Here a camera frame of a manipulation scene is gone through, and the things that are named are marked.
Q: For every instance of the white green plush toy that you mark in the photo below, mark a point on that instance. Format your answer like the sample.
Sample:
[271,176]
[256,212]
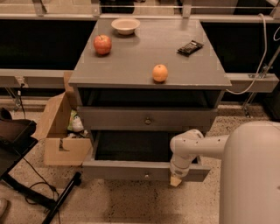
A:
[75,123]

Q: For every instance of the red apple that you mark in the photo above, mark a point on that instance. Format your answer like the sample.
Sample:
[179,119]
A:
[102,44]

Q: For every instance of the grey drawer cabinet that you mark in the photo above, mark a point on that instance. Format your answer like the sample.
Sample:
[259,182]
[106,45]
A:
[124,77]

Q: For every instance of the cardboard box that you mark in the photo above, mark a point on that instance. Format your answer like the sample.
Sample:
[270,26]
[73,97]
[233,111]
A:
[60,148]

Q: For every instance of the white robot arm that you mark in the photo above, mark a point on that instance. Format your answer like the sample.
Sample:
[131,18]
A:
[249,172]

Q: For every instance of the black snack packet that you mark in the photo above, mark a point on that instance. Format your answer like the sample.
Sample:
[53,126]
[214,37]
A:
[190,48]

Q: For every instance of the orange fruit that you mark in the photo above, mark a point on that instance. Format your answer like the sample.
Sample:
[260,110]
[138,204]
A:
[160,73]

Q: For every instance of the grey top drawer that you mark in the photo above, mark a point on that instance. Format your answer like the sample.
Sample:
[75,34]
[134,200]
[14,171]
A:
[147,119]

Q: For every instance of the white bowl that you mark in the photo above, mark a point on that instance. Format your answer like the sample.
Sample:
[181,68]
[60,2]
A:
[125,26]

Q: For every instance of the grey drawer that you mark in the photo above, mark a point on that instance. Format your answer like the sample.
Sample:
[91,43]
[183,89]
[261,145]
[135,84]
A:
[131,155]
[147,119]

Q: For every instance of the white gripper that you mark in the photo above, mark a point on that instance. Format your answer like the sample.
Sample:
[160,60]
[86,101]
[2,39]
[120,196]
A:
[178,171]

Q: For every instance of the black stand leg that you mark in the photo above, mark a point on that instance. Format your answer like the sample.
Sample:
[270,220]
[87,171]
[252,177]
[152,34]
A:
[53,206]

